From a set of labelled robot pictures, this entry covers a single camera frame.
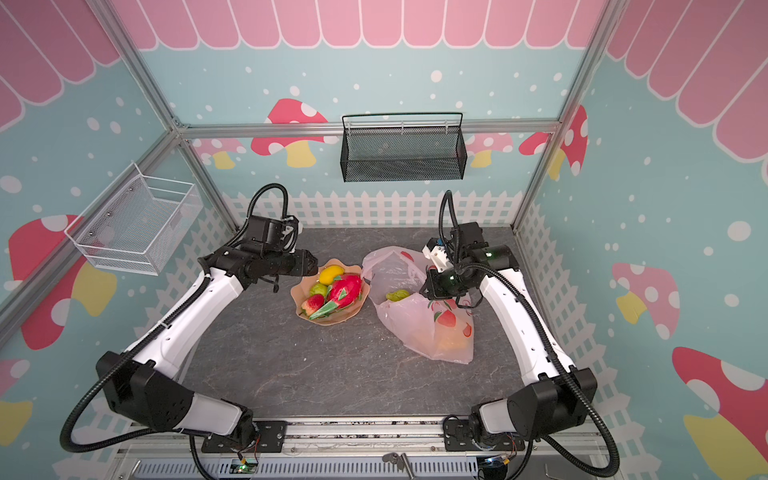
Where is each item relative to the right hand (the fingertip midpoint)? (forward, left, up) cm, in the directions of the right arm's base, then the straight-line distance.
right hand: (422, 292), depth 74 cm
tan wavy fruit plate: (+12, +38, -19) cm, 44 cm away
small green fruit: (+12, +31, -17) cm, 37 cm away
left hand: (+9, +31, -1) cm, 32 cm away
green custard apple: (+10, +6, -18) cm, 21 cm away
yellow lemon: (+17, +29, -16) cm, 37 cm away
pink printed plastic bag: (-6, -4, -7) cm, 10 cm away
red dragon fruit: (+9, +22, -13) cm, 27 cm away
